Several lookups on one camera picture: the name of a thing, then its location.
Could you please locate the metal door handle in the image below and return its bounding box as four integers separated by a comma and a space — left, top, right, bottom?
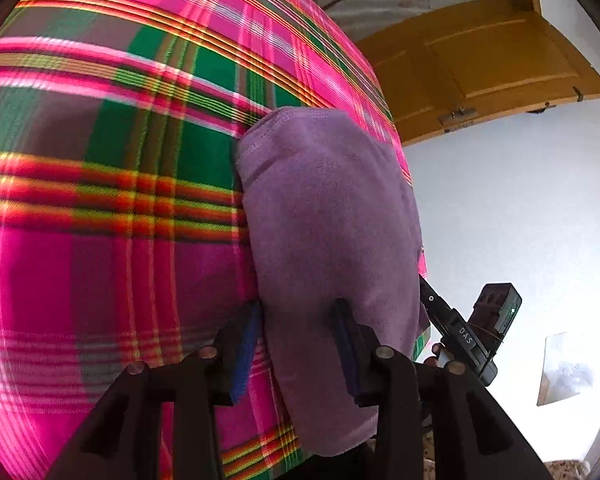
437, 106, 478, 133

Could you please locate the grey reflective panel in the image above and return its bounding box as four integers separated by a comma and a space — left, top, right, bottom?
536, 331, 595, 407

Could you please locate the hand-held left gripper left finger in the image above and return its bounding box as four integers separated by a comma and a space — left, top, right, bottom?
47, 301, 263, 480

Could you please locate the purple fleece garment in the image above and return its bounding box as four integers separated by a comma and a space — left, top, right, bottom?
235, 106, 431, 457

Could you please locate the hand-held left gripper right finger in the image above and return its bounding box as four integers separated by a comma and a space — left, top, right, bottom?
330, 299, 553, 480

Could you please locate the pink plaid bed sheet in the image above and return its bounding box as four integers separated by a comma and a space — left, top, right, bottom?
0, 0, 428, 480

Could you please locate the wooden door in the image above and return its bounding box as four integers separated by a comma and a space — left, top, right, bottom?
352, 0, 600, 148

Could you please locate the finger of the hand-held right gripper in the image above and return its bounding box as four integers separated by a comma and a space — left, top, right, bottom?
418, 274, 454, 335

